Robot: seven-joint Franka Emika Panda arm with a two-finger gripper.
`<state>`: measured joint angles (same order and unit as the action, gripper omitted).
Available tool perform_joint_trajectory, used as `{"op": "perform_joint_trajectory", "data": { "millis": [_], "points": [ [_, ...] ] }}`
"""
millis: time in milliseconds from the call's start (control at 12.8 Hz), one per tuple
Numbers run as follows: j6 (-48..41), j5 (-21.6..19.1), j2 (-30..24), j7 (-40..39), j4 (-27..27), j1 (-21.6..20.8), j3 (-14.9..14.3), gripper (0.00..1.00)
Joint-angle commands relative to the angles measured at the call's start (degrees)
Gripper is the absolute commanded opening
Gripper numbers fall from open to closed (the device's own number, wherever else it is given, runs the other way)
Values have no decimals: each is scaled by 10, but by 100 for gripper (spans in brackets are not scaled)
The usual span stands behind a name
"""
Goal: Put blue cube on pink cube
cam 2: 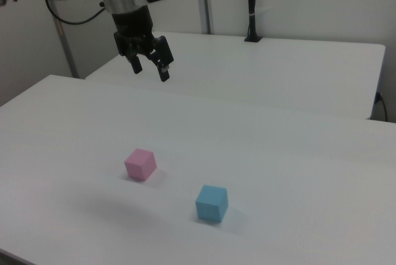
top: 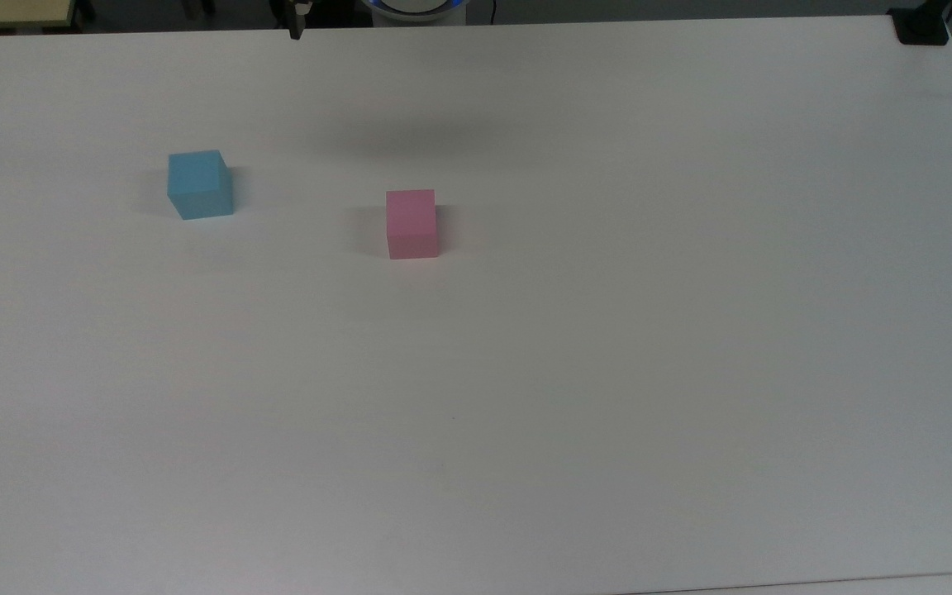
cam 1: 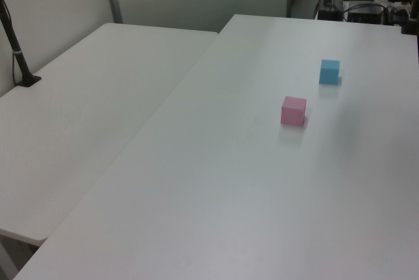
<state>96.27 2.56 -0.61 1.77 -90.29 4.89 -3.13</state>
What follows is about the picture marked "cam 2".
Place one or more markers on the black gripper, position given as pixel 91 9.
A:
pixel 133 26

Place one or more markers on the blue cube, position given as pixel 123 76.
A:
pixel 212 204

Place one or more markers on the pink cube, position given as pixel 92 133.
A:
pixel 139 166

